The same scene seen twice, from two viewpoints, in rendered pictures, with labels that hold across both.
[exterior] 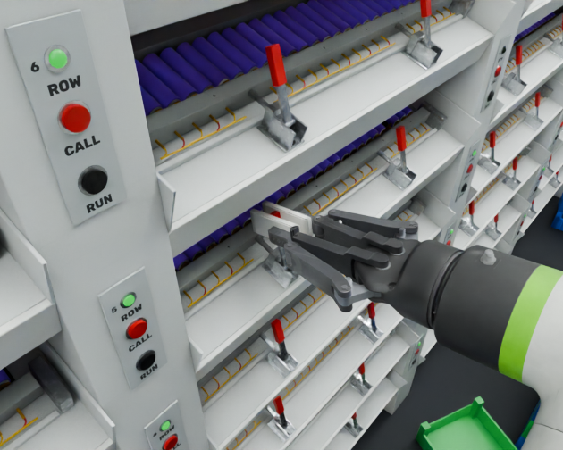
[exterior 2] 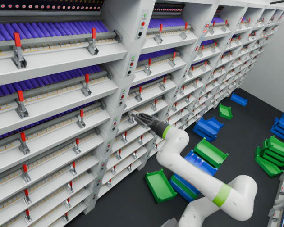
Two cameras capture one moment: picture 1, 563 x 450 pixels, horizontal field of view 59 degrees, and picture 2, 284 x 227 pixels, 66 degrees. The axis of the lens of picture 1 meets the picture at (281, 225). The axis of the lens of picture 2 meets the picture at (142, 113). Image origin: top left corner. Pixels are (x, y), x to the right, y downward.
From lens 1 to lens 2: 0.87 m
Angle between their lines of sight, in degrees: 12
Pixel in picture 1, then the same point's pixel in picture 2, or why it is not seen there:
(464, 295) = (159, 126)
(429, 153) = (160, 105)
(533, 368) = (166, 136)
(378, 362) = (139, 152)
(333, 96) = (146, 93)
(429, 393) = (149, 167)
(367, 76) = (152, 90)
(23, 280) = (107, 113)
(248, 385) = (117, 143)
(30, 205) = (115, 105)
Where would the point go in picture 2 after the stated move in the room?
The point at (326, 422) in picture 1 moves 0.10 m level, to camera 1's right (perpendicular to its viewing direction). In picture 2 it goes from (125, 163) to (136, 165)
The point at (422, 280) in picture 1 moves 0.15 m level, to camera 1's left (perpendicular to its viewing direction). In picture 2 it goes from (154, 124) to (130, 119)
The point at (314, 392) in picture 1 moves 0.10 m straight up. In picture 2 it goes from (125, 152) to (129, 143)
